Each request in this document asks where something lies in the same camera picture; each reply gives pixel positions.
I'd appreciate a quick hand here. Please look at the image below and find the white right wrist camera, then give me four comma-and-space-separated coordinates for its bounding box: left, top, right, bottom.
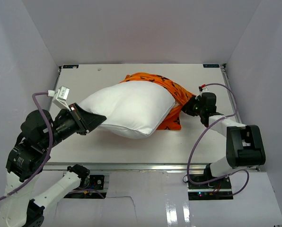
198, 84, 210, 96

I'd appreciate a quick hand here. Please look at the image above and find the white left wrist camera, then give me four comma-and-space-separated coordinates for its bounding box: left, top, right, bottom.
47, 86, 70, 110

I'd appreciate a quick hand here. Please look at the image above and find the white pillow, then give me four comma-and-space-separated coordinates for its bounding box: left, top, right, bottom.
79, 81, 176, 139

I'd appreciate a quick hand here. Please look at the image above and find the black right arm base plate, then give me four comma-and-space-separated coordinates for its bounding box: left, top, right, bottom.
183, 174, 231, 192

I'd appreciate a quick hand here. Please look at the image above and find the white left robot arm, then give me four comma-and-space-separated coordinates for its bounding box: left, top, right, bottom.
0, 103, 106, 227

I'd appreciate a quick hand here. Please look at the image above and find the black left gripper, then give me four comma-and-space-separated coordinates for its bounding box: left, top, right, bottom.
41, 101, 106, 150

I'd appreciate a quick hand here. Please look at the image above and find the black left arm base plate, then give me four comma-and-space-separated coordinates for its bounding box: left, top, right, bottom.
79, 175, 105, 190

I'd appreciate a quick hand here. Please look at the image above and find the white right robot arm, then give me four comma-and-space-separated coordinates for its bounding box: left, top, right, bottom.
182, 92, 266, 189

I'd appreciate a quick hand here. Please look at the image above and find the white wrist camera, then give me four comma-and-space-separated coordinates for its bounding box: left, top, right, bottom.
198, 84, 210, 96
47, 86, 70, 110

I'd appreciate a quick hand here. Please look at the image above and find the aluminium table frame rail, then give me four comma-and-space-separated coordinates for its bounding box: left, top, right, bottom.
9, 63, 260, 227

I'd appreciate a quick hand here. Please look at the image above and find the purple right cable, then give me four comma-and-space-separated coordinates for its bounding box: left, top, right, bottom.
186, 82, 250, 197

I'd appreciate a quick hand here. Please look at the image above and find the orange patterned pillowcase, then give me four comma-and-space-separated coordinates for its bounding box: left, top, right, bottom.
120, 72, 195, 131

